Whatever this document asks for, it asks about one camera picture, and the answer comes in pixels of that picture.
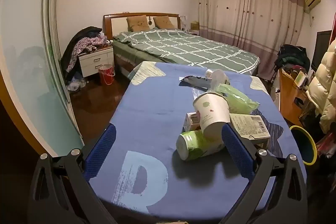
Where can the cream puffer jacket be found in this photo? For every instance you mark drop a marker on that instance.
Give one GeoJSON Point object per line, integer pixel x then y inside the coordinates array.
{"type": "Point", "coordinates": [323, 82]}

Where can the red bucket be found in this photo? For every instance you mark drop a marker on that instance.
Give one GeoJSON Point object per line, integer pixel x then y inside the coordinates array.
{"type": "Point", "coordinates": [106, 75]}

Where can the small beige carton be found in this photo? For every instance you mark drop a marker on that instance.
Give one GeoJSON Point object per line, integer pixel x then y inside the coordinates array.
{"type": "Point", "coordinates": [191, 120]}

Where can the beige and mauve curtain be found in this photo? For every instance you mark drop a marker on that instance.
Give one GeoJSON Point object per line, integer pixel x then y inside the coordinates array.
{"type": "Point", "coordinates": [249, 16]}

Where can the wooden desk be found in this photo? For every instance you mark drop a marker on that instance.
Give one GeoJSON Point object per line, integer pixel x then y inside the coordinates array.
{"type": "Point", "coordinates": [288, 98]}

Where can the green plastic bag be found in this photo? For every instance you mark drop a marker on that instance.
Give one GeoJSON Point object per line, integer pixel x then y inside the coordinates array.
{"type": "Point", "coordinates": [239, 102]}

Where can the dark trash bin yellow rim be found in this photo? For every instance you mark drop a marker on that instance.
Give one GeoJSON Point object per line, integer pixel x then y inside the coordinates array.
{"type": "Point", "coordinates": [302, 145]}

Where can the pile of dark clothes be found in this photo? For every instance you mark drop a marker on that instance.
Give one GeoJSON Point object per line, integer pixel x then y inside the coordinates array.
{"type": "Point", "coordinates": [291, 56]}

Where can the white wooden nightstand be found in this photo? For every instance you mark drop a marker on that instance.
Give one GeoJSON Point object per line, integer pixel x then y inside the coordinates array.
{"type": "Point", "coordinates": [97, 58]}

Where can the blue printed tablecloth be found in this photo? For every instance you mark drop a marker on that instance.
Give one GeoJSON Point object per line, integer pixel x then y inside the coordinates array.
{"type": "Point", "coordinates": [147, 113]}

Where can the black television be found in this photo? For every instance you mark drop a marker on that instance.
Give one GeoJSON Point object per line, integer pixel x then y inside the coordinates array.
{"type": "Point", "coordinates": [321, 48]}

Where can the clear plastic yogurt cup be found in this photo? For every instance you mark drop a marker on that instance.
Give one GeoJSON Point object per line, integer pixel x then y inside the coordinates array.
{"type": "Point", "coordinates": [218, 77]}

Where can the desk calendar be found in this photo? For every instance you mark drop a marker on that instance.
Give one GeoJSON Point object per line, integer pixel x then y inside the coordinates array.
{"type": "Point", "coordinates": [300, 79]}

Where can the green lidded plastic jar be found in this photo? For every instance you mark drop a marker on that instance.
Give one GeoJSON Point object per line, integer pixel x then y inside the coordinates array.
{"type": "Point", "coordinates": [195, 145]}

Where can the white blue squeeze tube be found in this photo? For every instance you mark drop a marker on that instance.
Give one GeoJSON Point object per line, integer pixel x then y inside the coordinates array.
{"type": "Point", "coordinates": [195, 80]}

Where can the green checked quilt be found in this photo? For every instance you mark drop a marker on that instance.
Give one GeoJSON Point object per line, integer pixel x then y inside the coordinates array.
{"type": "Point", "coordinates": [183, 48]}

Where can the wooden bed with headboard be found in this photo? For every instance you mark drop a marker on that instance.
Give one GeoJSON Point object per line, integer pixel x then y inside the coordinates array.
{"type": "Point", "coordinates": [115, 23]}

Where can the frosted glass wardrobe door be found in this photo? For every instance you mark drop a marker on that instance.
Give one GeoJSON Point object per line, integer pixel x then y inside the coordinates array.
{"type": "Point", "coordinates": [26, 69]}

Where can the plastic bags on floor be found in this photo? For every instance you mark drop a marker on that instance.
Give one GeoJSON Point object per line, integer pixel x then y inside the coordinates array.
{"type": "Point", "coordinates": [74, 86]}

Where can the pile of clothes on nightstand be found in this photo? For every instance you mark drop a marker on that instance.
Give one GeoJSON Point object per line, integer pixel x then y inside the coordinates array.
{"type": "Point", "coordinates": [84, 43]}

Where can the white paper cup green print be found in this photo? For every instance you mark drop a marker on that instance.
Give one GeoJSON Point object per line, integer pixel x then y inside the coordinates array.
{"type": "Point", "coordinates": [212, 111]}

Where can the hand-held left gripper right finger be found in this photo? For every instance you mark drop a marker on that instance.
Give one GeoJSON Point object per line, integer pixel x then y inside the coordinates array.
{"type": "Point", "coordinates": [236, 150]}

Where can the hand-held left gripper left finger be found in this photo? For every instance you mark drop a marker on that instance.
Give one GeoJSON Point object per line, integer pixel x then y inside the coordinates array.
{"type": "Point", "coordinates": [101, 153]}

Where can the white box with printed label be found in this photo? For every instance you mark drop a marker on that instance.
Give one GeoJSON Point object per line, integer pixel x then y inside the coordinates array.
{"type": "Point", "coordinates": [249, 125]}

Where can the brown pillow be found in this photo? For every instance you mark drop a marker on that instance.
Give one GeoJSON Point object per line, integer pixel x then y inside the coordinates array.
{"type": "Point", "coordinates": [164, 22]}
{"type": "Point", "coordinates": [137, 23]}

